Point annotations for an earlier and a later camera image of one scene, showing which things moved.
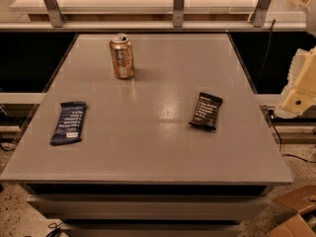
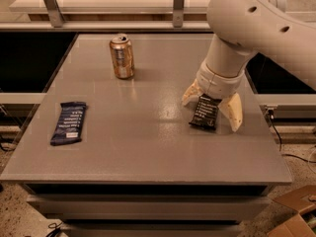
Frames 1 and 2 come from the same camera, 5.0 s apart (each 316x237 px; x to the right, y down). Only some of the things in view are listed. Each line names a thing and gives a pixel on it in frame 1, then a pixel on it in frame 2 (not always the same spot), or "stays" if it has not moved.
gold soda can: (122, 56) stays
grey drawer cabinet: (151, 209) stays
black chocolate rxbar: (206, 111) stays
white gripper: (311, 19) -> (217, 82)
